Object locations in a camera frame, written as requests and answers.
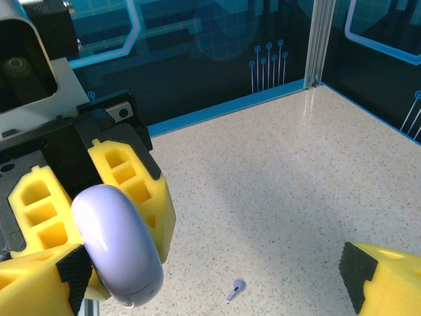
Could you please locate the purple wireless earbud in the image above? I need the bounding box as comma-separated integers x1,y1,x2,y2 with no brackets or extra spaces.
226,278,247,302

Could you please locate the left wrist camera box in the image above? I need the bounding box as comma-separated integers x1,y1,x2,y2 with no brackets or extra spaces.
0,0,91,141

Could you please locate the blue table border trim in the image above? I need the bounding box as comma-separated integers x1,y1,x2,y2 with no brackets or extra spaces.
146,80,325,136

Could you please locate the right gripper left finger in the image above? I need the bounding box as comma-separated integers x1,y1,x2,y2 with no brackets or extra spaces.
0,242,95,316

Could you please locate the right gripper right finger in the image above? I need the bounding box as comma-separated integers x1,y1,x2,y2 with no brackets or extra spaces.
338,241,421,316

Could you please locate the purple earbud charging case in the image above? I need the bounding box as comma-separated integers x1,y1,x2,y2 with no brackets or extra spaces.
70,184,164,309

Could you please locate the aluminium frame post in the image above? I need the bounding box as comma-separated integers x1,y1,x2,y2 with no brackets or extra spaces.
304,0,337,92

